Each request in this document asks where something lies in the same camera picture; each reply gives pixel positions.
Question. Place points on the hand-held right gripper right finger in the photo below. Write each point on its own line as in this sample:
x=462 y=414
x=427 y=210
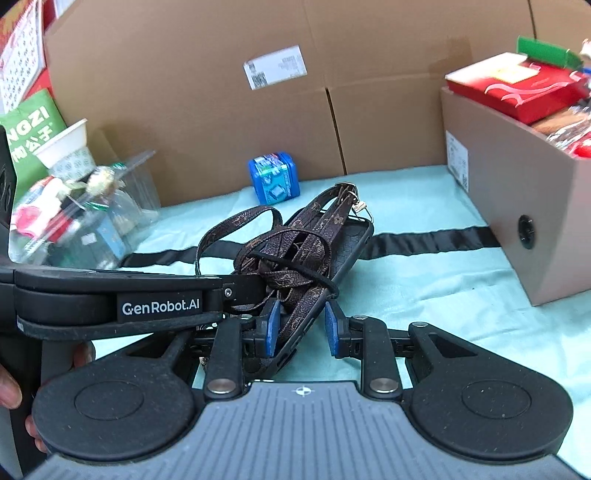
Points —
x=331 y=330

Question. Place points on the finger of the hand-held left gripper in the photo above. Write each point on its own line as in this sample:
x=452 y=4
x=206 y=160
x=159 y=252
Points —
x=244 y=290

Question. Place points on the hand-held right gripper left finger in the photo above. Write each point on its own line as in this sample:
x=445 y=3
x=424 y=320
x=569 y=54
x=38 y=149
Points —
x=273 y=328

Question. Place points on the person's left hand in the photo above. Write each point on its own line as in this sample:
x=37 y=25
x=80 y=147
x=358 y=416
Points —
x=9 y=390

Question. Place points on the blue packet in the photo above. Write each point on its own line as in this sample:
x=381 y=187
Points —
x=110 y=237

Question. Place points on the red packet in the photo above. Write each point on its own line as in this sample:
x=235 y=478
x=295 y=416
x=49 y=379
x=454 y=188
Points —
x=30 y=220

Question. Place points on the teal cloth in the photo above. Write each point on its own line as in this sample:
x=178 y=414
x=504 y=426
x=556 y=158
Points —
x=438 y=300

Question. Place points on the small blue gum box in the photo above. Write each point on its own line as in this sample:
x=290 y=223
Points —
x=274 y=177

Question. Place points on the clear plastic container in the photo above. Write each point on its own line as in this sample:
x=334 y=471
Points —
x=134 y=198

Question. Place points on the foil wrapped candy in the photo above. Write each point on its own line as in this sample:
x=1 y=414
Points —
x=100 y=179

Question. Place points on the black tape strip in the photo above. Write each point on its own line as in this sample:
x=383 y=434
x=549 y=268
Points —
x=425 y=242

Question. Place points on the white paper cup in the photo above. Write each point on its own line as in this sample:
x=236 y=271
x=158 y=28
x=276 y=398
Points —
x=62 y=141

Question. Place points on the green snack package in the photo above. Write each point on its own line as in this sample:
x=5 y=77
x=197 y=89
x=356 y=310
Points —
x=27 y=134

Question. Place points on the large brown cardboard box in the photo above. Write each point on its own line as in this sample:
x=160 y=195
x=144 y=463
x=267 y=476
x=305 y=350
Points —
x=184 y=92

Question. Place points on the tan shoe box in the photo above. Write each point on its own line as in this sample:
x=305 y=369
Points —
x=517 y=207

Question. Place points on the white shipping label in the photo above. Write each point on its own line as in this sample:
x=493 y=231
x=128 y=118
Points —
x=274 y=67

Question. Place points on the red gift box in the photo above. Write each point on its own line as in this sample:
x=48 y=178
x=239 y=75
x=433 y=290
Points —
x=512 y=87

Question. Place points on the packaged snack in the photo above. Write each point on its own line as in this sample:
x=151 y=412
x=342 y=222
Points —
x=561 y=129

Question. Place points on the small green box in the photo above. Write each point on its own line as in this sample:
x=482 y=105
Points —
x=545 y=50

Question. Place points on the plain brown cardboard box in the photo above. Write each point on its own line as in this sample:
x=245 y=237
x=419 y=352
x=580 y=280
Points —
x=561 y=21

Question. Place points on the red wall calendar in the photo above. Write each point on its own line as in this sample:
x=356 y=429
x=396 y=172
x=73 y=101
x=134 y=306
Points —
x=21 y=55

